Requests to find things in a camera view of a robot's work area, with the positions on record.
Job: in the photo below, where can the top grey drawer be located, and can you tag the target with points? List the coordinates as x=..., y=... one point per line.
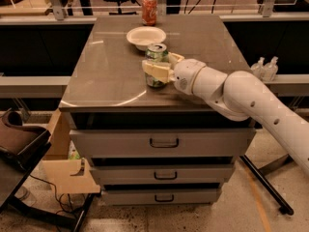
x=161, y=143

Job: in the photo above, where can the clear plastic bottle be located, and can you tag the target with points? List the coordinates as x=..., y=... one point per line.
x=270, y=70
x=258, y=68

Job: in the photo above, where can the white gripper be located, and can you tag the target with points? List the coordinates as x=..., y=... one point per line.
x=187, y=74

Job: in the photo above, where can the cardboard box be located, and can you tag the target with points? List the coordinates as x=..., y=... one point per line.
x=70, y=176

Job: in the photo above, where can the black stand leg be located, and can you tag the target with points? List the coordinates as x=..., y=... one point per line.
x=261, y=175

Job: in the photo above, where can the grey drawer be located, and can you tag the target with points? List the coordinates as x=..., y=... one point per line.
x=161, y=143
x=160, y=196
x=162, y=174

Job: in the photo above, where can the bottom grey drawer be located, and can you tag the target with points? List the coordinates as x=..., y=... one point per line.
x=160, y=196

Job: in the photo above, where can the grey drawer cabinet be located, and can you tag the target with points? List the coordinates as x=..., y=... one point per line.
x=108, y=91

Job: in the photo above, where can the red soda can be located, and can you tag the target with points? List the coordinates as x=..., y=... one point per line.
x=149, y=12

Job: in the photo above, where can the black side table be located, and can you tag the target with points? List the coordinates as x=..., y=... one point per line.
x=21, y=149

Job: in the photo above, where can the middle grey drawer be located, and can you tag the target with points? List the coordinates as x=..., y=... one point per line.
x=162, y=174

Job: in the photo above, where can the white paper bowl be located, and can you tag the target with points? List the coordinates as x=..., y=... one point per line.
x=141, y=37

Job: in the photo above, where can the green soda can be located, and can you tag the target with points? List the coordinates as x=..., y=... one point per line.
x=156, y=52

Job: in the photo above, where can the clear plastic bottle left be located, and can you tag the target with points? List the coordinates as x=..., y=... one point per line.
x=258, y=68

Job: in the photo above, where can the clear plastic bottle right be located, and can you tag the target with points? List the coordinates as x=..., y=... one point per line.
x=270, y=70

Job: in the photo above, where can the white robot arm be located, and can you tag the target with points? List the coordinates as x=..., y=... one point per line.
x=238, y=96

